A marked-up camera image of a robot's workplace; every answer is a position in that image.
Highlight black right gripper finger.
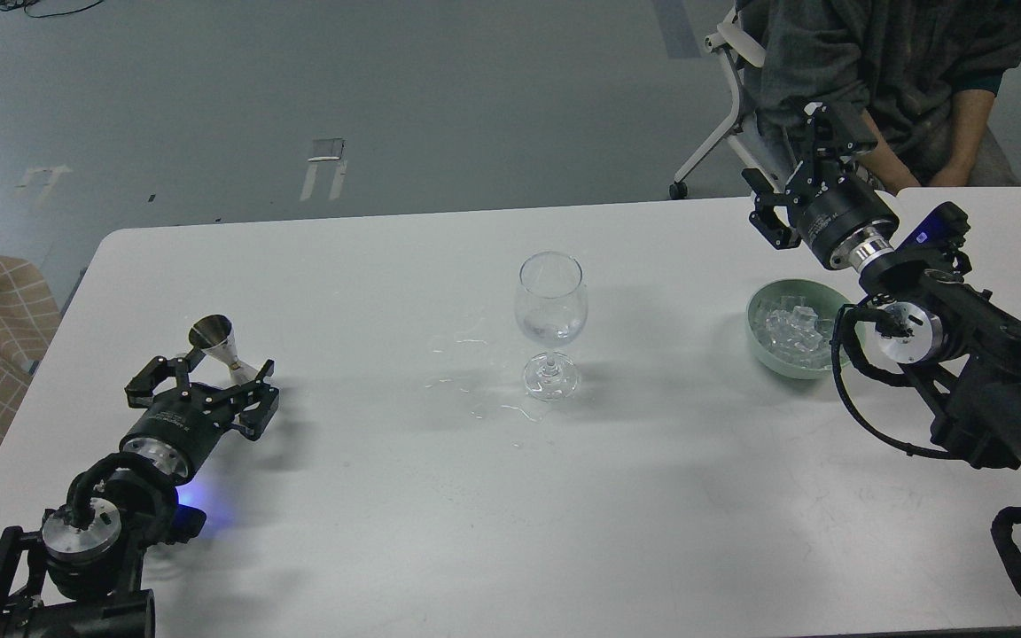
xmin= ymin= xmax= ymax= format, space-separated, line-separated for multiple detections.
xmin=799 ymin=101 xmax=878 ymax=169
xmin=741 ymin=167 xmax=806 ymax=250

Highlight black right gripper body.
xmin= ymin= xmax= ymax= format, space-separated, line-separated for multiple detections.
xmin=785 ymin=159 xmax=900 ymax=269

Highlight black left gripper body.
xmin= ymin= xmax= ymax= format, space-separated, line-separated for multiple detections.
xmin=119 ymin=386 xmax=238 ymax=484

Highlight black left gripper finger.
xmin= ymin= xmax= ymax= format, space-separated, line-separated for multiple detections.
xmin=124 ymin=352 xmax=206 ymax=408
xmin=209 ymin=359 xmax=280 ymax=441

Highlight steel cocktail jigger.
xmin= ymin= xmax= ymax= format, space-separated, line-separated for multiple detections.
xmin=188 ymin=315 xmax=258 ymax=385

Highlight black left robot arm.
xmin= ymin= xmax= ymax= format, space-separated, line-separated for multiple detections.
xmin=0 ymin=350 xmax=279 ymax=637

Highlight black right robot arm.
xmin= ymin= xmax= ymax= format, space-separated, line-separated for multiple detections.
xmin=742 ymin=102 xmax=1021 ymax=598

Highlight clear ice cubes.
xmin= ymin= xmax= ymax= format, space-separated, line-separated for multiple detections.
xmin=750 ymin=296 xmax=835 ymax=369

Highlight clear wine glass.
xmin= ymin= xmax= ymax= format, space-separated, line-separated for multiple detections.
xmin=514 ymin=251 xmax=588 ymax=402

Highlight white office chair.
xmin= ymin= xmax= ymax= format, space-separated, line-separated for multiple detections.
xmin=668 ymin=7 xmax=795 ymax=201

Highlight green bowl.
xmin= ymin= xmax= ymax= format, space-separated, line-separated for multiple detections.
xmin=745 ymin=278 xmax=850 ymax=380

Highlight seated person in grey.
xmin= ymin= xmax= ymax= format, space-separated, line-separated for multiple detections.
xmin=740 ymin=1 xmax=1021 ymax=194

